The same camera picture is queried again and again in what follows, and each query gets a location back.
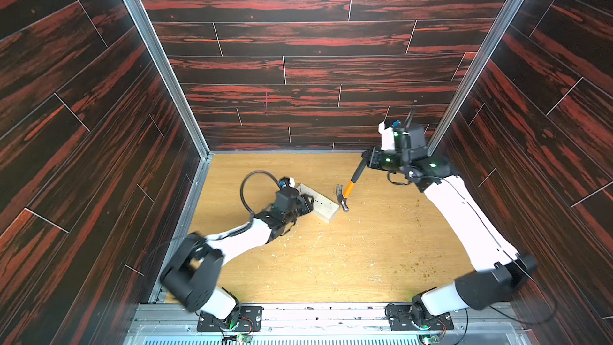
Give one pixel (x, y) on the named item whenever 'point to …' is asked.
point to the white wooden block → (324, 207)
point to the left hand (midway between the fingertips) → (314, 199)
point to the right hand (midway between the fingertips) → (370, 152)
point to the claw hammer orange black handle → (342, 195)
